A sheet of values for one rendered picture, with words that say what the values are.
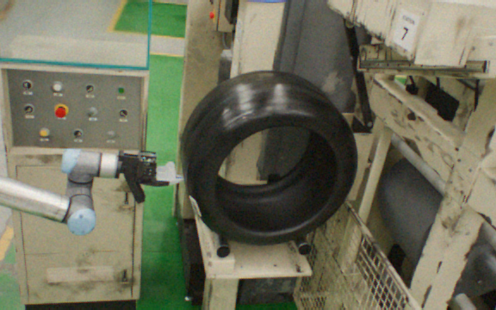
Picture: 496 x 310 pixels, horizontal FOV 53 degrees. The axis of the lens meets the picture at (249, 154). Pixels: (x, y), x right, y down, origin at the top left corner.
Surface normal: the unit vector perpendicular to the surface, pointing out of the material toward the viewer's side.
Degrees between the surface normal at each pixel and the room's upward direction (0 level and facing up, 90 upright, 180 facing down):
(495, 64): 90
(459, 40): 90
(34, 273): 90
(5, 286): 0
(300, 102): 42
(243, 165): 90
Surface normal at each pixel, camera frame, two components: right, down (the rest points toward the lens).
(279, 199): -0.11, -0.40
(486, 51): -0.97, -0.02
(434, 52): 0.20, 0.47
